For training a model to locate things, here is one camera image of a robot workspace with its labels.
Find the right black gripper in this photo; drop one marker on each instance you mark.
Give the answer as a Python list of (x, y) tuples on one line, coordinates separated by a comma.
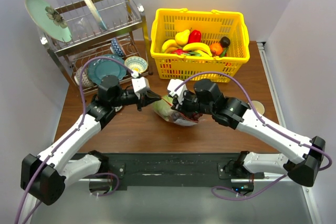
[(182, 107)]

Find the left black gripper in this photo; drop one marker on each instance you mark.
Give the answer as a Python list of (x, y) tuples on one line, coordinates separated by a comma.
[(146, 97)]

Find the green cabbage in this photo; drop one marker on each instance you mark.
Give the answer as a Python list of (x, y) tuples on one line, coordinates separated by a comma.
[(163, 108)]

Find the clear orange zip bag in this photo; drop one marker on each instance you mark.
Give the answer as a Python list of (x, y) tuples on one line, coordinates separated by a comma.
[(184, 122)]

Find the dark purple grapes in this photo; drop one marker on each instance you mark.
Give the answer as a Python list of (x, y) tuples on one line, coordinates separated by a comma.
[(190, 117)]

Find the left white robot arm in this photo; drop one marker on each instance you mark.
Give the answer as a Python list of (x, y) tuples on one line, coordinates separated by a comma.
[(46, 175)]

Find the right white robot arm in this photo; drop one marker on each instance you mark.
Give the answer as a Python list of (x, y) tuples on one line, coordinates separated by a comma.
[(298, 157)]

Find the yellow interior patterned bowl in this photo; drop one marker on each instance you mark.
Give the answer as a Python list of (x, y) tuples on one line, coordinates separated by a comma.
[(136, 63)]

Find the orange fruit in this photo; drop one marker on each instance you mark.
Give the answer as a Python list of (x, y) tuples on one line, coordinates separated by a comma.
[(216, 49)]

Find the long yellow banana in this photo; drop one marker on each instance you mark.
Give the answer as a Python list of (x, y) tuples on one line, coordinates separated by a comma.
[(197, 49)]

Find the red dragon fruit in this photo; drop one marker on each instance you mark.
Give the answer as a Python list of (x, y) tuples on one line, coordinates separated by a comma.
[(179, 52)]

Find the cream mug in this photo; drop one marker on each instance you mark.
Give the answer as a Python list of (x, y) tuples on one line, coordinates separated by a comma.
[(259, 107)]

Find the yellow banana bunch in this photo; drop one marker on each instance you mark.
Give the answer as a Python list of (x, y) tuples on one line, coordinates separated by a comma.
[(170, 46)]

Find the dark avocado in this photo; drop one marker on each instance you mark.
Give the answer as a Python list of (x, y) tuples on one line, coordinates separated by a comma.
[(224, 42)]

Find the teal scalloped plate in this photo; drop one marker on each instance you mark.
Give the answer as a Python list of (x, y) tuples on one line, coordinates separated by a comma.
[(100, 68)]

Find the yellow plastic basket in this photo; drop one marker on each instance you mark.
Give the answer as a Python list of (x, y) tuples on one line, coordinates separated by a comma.
[(213, 25)]

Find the blue zigzag patterned cup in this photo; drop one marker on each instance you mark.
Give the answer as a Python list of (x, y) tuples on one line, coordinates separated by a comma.
[(116, 48)]

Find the red bell pepper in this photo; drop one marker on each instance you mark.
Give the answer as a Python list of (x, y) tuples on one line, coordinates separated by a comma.
[(195, 36)]

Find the yellow pear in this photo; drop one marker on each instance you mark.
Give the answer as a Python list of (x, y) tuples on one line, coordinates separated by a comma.
[(181, 38)]

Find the patterned cup on rack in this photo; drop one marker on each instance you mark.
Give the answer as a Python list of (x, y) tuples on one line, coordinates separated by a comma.
[(83, 75)]

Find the steel two-tier dish rack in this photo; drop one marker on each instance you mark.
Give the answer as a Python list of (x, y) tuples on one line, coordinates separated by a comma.
[(125, 21)]

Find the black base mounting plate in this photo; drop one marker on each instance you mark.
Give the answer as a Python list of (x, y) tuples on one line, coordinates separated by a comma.
[(167, 170)]

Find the cream and blue plate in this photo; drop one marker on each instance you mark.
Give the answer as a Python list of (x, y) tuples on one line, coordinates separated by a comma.
[(96, 15)]

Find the mint green floral plate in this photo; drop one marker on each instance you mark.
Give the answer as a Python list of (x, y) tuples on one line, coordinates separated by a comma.
[(49, 20)]

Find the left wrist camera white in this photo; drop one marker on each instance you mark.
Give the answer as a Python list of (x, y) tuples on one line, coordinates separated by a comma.
[(140, 86)]

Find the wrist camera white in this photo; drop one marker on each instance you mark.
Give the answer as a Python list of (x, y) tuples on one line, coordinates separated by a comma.
[(176, 89), (140, 86)]

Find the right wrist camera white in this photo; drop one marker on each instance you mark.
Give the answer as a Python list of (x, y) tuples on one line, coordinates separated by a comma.
[(176, 89)]

